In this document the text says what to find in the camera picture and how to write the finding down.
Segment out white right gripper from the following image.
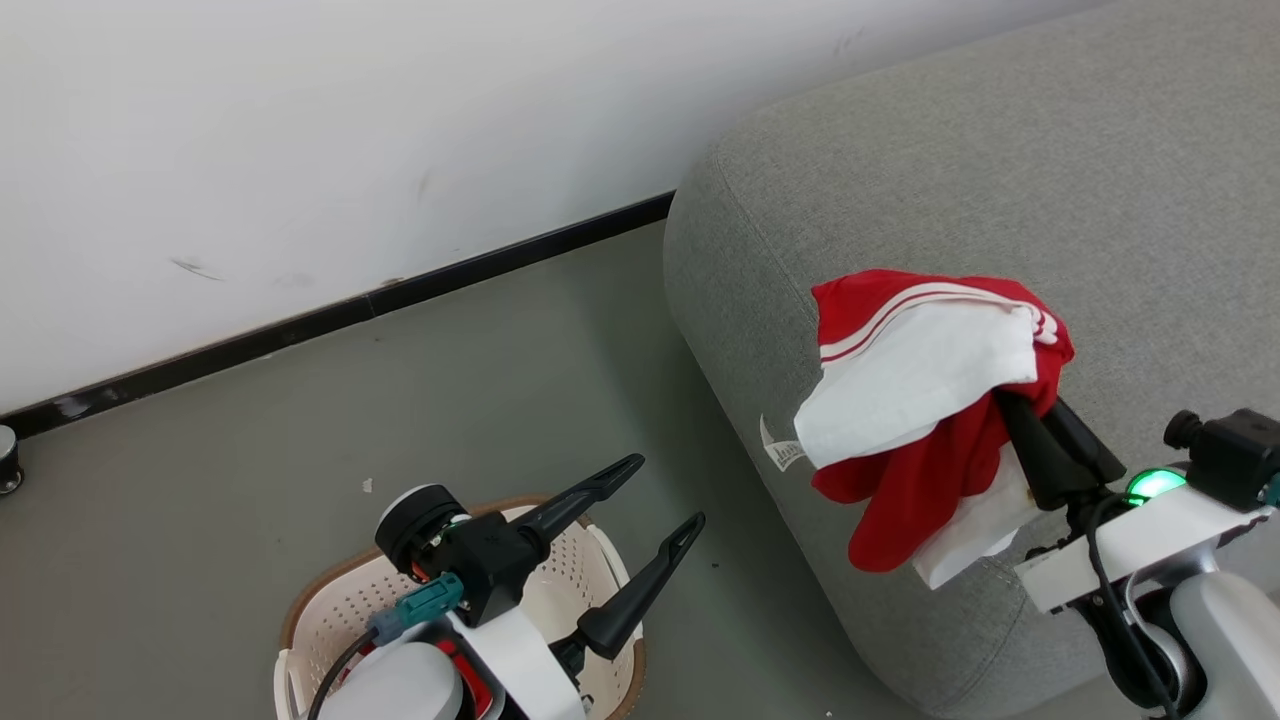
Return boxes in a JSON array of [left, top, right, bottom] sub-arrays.
[[995, 390, 1280, 614]]

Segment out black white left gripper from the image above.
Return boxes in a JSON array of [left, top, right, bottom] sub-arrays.
[[430, 453, 707, 720]]

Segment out red and white garment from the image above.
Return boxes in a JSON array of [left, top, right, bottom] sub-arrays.
[[795, 268, 1077, 591]]

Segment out white printed paper label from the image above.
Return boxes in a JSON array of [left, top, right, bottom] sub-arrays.
[[757, 414, 807, 472]]

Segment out grey fabric sofa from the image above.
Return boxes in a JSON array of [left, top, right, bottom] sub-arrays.
[[662, 0, 1280, 720]]

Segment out dark baseboard strip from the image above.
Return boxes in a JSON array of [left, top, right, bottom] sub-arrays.
[[0, 190, 677, 442]]

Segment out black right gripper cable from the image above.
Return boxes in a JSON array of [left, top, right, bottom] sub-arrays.
[[1084, 494, 1183, 720]]

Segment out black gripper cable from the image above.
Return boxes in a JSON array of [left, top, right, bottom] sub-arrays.
[[304, 600, 411, 720], [1084, 494, 1183, 720]]

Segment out teal cable connector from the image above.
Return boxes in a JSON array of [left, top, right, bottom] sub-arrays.
[[393, 571, 467, 627]]

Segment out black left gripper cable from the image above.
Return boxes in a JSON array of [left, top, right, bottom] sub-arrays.
[[304, 600, 411, 720]]

